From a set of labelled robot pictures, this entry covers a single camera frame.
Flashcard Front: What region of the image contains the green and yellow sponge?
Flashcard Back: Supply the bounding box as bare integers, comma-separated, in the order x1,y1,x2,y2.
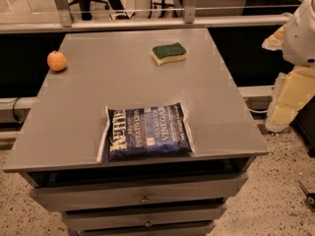
150,42,187,66

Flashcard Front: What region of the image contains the blue kettle chips bag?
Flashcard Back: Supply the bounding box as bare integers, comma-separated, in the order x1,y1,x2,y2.
96,102,194,162

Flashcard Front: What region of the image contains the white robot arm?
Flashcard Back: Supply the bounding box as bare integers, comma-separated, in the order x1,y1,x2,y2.
262,0,315,133

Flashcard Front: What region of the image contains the metal railing frame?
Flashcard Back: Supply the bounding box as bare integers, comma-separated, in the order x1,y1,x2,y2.
0,0,303,33

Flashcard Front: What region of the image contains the white cable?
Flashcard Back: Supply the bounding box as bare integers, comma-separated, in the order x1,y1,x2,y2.
247,106,270,115

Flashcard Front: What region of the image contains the grey drawer cabinet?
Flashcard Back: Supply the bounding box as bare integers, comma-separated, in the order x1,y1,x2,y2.
4,29,268,236

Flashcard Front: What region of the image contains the orange fruit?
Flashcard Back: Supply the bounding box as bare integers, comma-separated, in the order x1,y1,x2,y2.
47,51,67,72

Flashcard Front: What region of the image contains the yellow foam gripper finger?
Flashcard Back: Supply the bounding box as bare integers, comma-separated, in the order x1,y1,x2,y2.
265,66,315,133
262,26,284,51

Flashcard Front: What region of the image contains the middle drawer with knob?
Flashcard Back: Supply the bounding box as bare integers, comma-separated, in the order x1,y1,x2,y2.
62,204,226,230

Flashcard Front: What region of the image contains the bottom drawer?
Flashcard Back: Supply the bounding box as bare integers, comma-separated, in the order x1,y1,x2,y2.
80,221,215,236

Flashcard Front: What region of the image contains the black caster wheel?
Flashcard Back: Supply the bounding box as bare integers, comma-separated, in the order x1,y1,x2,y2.
299,181,315,207

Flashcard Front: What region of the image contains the drawer with knob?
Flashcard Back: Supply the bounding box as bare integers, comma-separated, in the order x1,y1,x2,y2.
62,204,226,230
31,172,248,211

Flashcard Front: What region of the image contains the top drawer with knob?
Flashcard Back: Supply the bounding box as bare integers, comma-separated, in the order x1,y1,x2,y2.
31,172,248,211

